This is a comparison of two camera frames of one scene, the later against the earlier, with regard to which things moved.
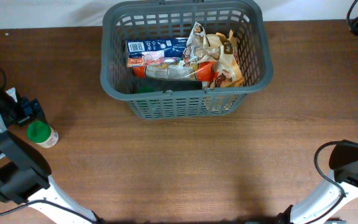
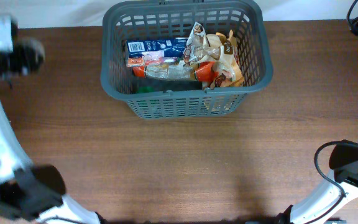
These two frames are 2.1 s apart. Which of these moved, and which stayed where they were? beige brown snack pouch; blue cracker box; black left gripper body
Moved: black left gripper body
Stayed: blue cracker box; beige brown snack pouch
